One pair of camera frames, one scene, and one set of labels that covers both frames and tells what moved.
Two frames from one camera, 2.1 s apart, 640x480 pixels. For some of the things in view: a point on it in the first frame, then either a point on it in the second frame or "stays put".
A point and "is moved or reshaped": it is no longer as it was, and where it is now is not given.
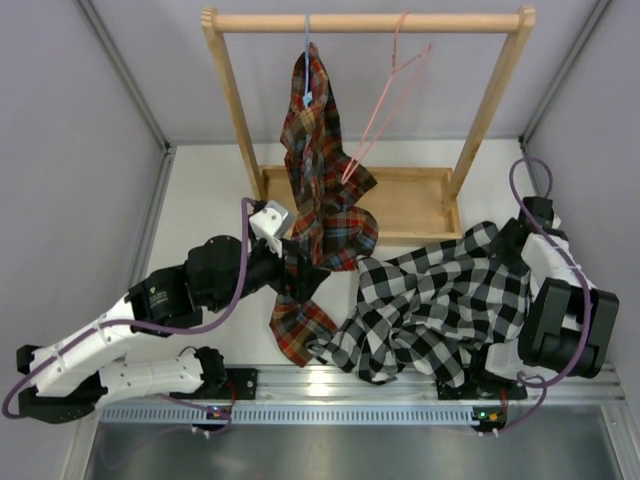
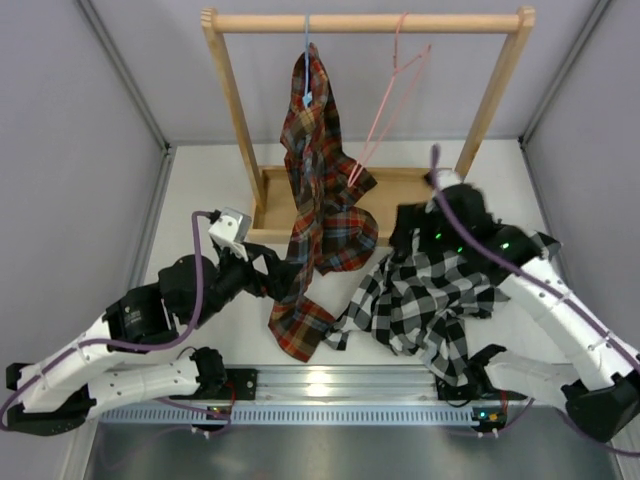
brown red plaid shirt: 331,228 stays put
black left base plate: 241,384 stays put
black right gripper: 514,267 -> 415,216
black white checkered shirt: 437,311 is moved or reshaped
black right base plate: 480,389 stays put
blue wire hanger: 308,96 stays put
